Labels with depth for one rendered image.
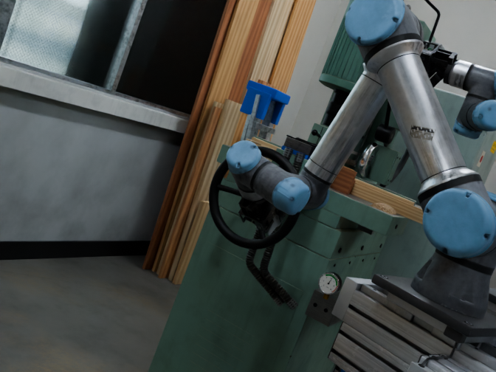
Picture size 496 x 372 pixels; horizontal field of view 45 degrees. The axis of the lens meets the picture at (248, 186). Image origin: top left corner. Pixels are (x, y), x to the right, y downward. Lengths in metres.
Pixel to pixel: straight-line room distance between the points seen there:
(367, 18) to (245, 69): 2.44
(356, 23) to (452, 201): 0.39
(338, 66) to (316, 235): 0.53
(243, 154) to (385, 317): 0.45
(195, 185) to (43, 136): 0.90
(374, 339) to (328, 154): 0.41
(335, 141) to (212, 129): 1.96
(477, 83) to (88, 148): 1.91
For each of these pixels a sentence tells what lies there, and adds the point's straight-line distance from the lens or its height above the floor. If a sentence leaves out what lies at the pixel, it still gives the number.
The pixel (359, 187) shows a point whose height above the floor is 0.93.
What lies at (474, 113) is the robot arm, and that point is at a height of 1.23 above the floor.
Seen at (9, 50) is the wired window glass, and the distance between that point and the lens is 2.71.
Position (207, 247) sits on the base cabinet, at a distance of 1.97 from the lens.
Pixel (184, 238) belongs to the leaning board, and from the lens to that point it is 3.34.
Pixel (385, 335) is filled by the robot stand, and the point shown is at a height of 0.71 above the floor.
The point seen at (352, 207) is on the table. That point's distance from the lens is 1.77.
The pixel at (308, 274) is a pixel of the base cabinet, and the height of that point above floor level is 0.64.
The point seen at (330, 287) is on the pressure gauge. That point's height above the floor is 0.65.
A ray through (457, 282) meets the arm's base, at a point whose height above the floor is 0.87.
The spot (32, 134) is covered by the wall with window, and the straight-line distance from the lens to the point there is 2.80.
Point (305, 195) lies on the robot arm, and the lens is 1.27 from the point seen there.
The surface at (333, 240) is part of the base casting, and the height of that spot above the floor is 0.77.
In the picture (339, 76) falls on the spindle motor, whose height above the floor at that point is 1.23.
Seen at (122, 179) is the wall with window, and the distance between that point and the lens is 3.29.
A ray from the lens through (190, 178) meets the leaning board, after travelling 3.32.
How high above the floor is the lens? 1.04
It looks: 7 degrees down
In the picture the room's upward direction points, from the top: 21 degrees clockwise
